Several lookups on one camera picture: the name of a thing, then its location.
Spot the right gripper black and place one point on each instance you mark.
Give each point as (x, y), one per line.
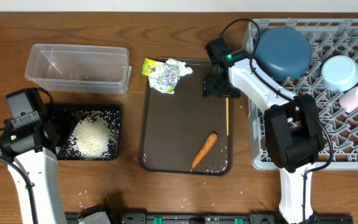
(208, 88)

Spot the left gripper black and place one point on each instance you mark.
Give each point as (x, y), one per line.
(69, 121)

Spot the wooden chopstick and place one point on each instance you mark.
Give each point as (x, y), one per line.
(227, 116)

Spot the pile of white rice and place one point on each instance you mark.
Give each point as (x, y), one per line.
(95, 137)

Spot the white tissue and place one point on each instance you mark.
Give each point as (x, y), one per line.
(181, 66)

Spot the orange carrot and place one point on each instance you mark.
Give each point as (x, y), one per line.
(206, 147)

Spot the foil snack wrapper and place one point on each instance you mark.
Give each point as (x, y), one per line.
(163, 76)

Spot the large blue plate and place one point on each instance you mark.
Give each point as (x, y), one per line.
(283, 52)

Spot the small light blue bowl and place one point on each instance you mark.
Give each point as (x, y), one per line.
(339, 73)

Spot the white pink cup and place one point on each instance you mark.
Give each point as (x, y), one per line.
(349, 101)

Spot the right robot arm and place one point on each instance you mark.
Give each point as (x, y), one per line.
(293, 134)

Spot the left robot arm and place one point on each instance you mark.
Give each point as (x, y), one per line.
(30, 144)

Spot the grey dishwasher rack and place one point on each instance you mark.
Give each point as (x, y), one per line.
(328, 38)

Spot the black plastic tray bin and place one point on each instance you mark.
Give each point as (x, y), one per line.
(78, 107)

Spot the clear plastic bin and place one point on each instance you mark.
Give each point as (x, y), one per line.
(79, 68)

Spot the dark brown serving tray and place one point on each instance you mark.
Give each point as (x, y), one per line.
(176, 126)

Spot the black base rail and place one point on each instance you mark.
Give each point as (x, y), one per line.
(253, 218)

